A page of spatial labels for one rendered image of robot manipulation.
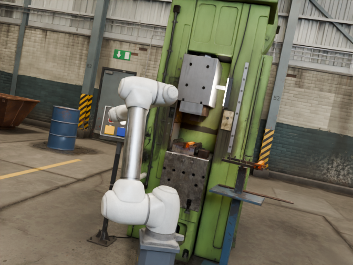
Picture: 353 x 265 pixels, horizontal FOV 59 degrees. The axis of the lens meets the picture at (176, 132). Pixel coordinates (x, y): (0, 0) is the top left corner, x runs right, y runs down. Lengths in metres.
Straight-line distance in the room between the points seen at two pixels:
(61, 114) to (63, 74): 3.35
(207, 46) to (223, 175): 1.16
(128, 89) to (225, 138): 1.38
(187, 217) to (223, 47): 1.51
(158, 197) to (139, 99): 0.51
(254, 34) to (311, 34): 6.43
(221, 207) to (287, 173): 6.04
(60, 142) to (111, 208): 5.59
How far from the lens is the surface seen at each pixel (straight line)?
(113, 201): 1.54
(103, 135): 2.68
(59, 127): 7.05
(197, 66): 2.75
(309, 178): 8.96
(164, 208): 1.59
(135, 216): 1.56
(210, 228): 2.98
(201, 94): 2.71
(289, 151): 8.79
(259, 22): 2.95
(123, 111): 2.12
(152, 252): 1.66
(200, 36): 2.96
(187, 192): 2.72
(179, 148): 2.75
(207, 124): 3.18
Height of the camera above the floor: 1.27
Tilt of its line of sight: 4 degrees down
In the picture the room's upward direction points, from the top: 11 degrees clockwise
